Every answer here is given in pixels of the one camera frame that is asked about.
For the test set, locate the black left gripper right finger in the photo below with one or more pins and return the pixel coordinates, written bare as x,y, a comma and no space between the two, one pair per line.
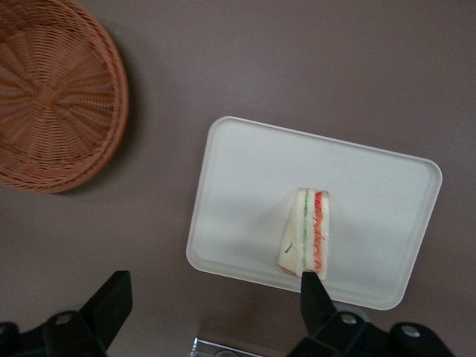
320,327

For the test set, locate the beige rectangular plastic tray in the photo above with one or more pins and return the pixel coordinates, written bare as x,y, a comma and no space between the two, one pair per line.
372,208

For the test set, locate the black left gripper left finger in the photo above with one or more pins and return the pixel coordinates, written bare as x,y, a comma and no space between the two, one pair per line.
104,316

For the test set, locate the round brown wicker basket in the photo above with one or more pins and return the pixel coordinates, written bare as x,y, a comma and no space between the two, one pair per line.
56,96

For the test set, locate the triangular sandwich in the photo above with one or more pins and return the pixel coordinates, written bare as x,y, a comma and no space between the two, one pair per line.
305,230

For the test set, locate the clear acrylic bottle rack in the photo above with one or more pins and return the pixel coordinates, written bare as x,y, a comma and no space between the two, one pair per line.
241,347

